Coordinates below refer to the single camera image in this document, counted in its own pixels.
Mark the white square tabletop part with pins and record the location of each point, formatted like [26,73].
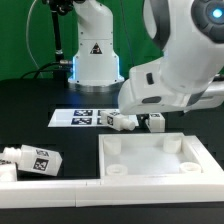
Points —
[146,154]

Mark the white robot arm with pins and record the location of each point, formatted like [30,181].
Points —
[189,32]

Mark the white tag sheet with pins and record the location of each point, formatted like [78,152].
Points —
[79,117]

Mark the white U-shaped fence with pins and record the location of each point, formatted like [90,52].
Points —
[207,186]

